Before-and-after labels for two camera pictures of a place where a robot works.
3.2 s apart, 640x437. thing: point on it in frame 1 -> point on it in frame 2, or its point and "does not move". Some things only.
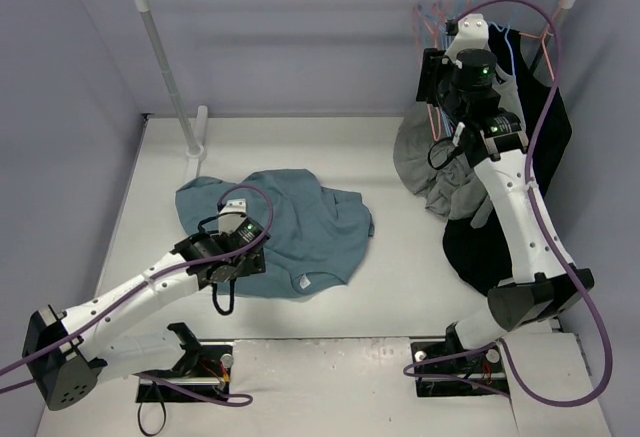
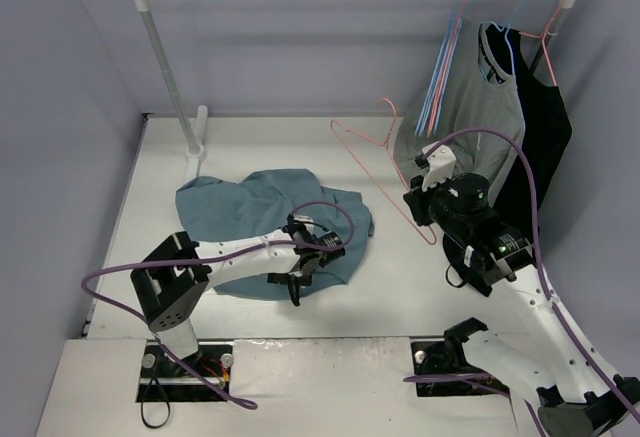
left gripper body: [248, 262] -> [298, 271]
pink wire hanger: [437, 25] -> [400, 174]
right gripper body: [428, 75] -> [415, 200]
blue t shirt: [316, 235] does not move
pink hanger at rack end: [541, 36] does not move
